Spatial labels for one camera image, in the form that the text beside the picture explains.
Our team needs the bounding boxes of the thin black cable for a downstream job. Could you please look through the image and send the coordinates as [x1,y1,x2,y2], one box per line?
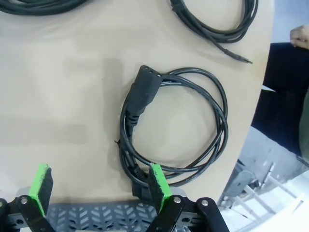
[169,0,259,66]

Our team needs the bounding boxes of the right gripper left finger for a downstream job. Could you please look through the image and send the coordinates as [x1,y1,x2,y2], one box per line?
[0,163,55,232]

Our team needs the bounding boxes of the white table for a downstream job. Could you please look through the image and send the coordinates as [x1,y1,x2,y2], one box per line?
[218,161,309,232]

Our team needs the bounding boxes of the person's black trousers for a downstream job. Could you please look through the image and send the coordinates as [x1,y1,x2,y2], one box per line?
[251,42,309,155]

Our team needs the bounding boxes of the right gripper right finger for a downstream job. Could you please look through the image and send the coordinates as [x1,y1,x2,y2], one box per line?
[144,163,230,232]

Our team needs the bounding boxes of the black power cable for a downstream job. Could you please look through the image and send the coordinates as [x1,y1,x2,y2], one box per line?
[113,64,229,203]

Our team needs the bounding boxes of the person's right hand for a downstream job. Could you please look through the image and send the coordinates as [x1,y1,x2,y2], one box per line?
[289,24,309,49]

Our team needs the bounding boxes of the grey perforated plastic basket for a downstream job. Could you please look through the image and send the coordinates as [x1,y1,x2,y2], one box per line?
[6,202,206,232]

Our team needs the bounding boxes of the person in green sweater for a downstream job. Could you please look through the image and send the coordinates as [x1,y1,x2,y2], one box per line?
[298,79,309,167]

